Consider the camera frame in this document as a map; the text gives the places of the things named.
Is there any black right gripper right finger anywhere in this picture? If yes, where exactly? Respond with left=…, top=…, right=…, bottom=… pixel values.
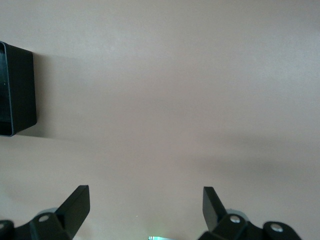
left=198, top=186, right=251, bottom=240

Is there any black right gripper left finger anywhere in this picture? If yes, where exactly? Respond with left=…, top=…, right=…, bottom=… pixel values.
left=14, top=184, right=91, bottom=240

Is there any black rectangular plastic box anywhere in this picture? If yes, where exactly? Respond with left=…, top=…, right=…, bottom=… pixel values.
left=0, top=40, right=38, bottom=138

